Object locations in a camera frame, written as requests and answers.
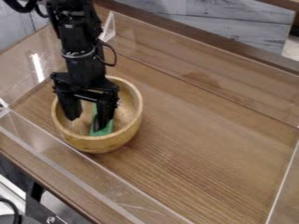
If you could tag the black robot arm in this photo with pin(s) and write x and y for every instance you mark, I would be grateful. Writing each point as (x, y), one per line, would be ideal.
(78, 26)

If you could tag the clear acrylic corner bracket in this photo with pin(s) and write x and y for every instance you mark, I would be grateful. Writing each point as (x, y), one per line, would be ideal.
(108, 28)

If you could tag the clear acrylic tray wall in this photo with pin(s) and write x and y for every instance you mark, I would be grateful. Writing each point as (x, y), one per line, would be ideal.
(96, 192)

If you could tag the black table leg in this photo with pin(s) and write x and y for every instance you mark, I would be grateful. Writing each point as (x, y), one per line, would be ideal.
(36, 191)

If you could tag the brown wooden bowl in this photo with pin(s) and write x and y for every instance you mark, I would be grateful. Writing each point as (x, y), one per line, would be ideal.
(127, 120)

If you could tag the green rectangular block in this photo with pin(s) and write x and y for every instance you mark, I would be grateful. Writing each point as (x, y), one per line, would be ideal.
(107, 130)

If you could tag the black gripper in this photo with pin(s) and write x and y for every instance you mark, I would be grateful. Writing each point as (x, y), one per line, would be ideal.
(84, 82)

